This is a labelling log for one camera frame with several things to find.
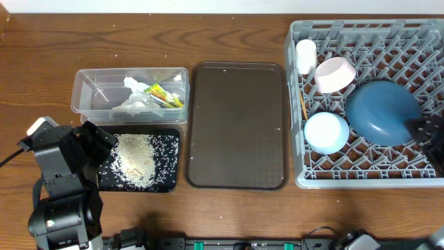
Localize clear plastic waste bin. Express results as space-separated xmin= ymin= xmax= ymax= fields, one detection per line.
xmin=71 ymin=67 xmax=190 ymax=124

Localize large blue plate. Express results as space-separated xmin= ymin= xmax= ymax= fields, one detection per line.
xmin=345 ymin=81 xmax=422 ymax=147

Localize brown serving tray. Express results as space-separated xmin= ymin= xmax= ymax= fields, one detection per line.
xmin=184 ymin=62 xmax=290 ymax=191

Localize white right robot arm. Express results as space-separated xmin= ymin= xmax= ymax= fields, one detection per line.
xmin=329 ymin=117 xmax=443 ymax=250

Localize white rice leftovers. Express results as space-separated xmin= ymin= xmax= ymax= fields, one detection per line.
xmin=100 ymin=133 xmax=180 ymax=190

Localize black plastic tray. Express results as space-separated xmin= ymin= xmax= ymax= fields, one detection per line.
xmin=96 ymin=125 xmax=181 ymax=194

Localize wooden chopstick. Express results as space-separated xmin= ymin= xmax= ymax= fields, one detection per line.
xmin=299 ymin=91 xmax=309 ymax=121

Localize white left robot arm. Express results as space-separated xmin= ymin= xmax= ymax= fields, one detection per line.
xmin=18 ymin=117 xmax=117 ymax=249

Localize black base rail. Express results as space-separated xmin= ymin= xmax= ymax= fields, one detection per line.
xmin=103 ymin=236 xmax=334 ymax=250

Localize white cup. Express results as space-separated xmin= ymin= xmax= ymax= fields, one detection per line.
xmin=296 ymin=39 xmax=317 ymax=74

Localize grey dishwasher rack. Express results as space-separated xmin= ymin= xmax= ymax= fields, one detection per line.
xmin=284 ymin=19 xmax=443 ymax=189

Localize light blue bowl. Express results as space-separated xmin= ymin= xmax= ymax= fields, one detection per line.
xmin=304 ymin=112 xmax=350 ymax=155

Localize yellow green snack wrapper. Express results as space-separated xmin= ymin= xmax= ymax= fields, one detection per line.
xmin=144 ymin=83 xmax=183 ymax=108

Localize white napkin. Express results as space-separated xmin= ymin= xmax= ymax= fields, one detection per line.
xmin=109 ymin=76 xmax=164 ymax=119

